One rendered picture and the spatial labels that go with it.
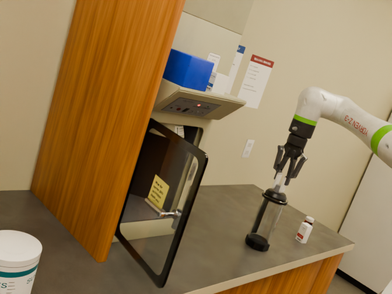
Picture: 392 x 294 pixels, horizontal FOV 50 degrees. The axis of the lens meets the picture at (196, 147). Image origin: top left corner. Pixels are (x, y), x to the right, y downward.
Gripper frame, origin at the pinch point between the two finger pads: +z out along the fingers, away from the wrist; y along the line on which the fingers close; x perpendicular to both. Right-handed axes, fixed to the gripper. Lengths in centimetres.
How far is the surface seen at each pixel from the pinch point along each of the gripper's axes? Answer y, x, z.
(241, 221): -18.2, 12.3, 28.6
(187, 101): -7, -57, -24
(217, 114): -10.1, -39.0, -21.2
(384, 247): -16, 246, 74
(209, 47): -15, -47, -41
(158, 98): -11, -65, -23
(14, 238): -2, -103, 14
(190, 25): -15, -58, -45
